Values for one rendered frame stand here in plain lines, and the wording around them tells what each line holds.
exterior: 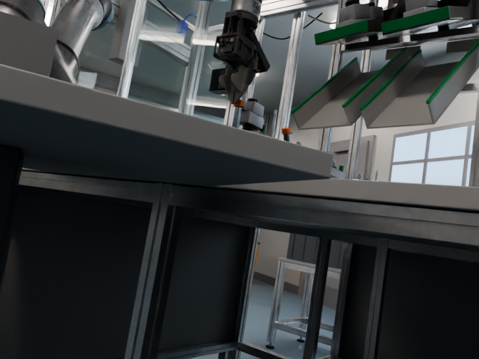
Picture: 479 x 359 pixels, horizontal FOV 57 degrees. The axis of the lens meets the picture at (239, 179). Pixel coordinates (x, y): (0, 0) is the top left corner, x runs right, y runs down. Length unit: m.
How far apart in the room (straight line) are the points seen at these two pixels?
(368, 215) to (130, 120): 0.40
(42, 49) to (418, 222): 0.65
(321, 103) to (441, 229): 0.47
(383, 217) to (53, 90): 0.47
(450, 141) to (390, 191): 4.18
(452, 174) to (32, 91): 4.47
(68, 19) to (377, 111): 0.76
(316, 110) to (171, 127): 0.61
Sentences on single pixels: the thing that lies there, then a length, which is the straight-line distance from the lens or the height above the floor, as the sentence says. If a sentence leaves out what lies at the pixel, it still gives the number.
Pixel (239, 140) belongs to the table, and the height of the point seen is 0.85.
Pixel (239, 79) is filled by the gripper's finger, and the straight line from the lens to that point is 1.08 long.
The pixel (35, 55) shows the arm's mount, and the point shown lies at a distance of 0.82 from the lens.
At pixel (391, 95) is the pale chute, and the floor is 1.08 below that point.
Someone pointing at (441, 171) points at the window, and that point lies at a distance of 4.80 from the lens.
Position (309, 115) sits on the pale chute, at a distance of 0.97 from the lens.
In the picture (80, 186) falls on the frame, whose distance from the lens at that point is 1.16.
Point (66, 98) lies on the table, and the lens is 0.41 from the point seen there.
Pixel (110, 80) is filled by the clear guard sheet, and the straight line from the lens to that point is 2.50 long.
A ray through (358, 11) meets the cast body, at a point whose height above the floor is 1.24.
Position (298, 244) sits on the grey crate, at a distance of 3.11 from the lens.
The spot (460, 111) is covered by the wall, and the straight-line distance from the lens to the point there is 4.88.
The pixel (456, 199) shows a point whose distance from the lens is 0.63.
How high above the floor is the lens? 0.76
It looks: 7 degrees up
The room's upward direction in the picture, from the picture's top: 9 degrees clockwise
